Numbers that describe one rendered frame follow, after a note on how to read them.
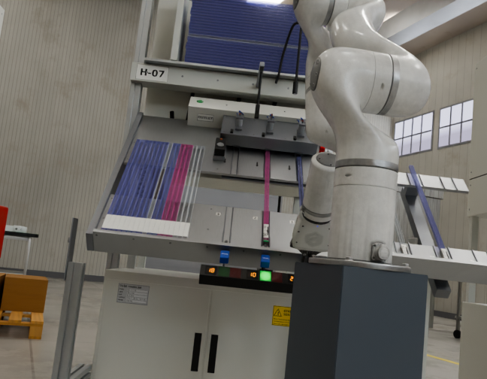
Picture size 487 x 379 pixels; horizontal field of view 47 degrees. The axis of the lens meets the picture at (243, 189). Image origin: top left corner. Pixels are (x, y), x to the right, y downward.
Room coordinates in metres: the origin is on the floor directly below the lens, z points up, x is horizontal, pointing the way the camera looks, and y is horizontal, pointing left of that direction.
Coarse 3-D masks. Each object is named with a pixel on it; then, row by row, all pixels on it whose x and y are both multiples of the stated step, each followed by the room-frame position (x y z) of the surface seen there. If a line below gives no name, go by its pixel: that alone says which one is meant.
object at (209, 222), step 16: (208, 208) 1.67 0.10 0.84; (224, 208) 1.68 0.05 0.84; (240, 208) 1.68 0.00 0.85; (192, 224) 1.61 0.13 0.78; (208, 224) 1.61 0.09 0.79; (224, 224) 1.62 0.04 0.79; (240, 224) 1.63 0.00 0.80; (256, 224) 1.63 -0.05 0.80; (272, 224) 1.64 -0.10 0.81; (288, 224) 1.65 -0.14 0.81; (208, 240) 1.56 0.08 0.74; (224, 240) 1.57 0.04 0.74; (240, 240) 1.58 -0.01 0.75; (256, 240) 1.58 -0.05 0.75; (272, 240) 1.59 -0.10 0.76; (288, 240) 1.60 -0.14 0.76
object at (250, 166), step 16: (144, 128) 1.98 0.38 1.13; (160, 128) 1.99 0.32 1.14; (176, 128) 2.00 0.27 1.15; (192, 128) 2.01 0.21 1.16; (208, 128) 2.03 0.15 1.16; (192, 144) 1.93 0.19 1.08; (208, 144) 1.94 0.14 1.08; (128, 160) 1.82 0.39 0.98; (208, 160) 1.86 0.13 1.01; (240, 160) 1.88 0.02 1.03; (256, 160) 1.89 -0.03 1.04; (272, 160) 1.90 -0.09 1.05; (288, 160) 1.91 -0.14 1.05; (304, 160) 1.92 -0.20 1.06; (224, 176) 1.88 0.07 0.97; (240, 176) 1.82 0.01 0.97; (256, 176) 1.82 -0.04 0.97; (272, 176) 1.83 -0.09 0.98; (288, 176) 1.84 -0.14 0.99; (304, 176) 1.85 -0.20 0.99
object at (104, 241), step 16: (96, 240) 1.53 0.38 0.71; (112, 240) 1.53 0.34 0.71; (128, 240) 1.53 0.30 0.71; (144, 240) 1.52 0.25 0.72; (160, 240) 1.52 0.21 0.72; (176, 240) 1.52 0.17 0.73; (192, 240) 1.52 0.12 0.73; (160, 256) 1.56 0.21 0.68; (176, 256) 1.56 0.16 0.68; (192, 256) 1.56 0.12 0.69; (208, 256) 1.55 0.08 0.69; (240, 256) 1.55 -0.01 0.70; (256, 256) 1.54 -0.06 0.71; (272, 256) 1.54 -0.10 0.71; (288, 256) 1.54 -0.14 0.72; (320, 256) 1.53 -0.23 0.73
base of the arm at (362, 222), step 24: (336, 168) 1.06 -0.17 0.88; (360, 168) 1.01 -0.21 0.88; (384, 168) 1.01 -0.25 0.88; (336, 192) 1.05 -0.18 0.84; (360, 192) 1.01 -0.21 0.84; (384, 192) 1.01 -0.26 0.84; (336, 216) 1.04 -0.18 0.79; (360, 216) 1.01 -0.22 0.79; (384, 216) 1.02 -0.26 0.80; (336, 240) 1.04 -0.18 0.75; (360, 240) 1.01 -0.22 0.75; (384, 240) 1.02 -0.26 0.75; (336, 264) 0.99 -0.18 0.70; (360, 264) 0.97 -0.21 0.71; (384, 264) 0.98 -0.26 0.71; (408, 264) 1.03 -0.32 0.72
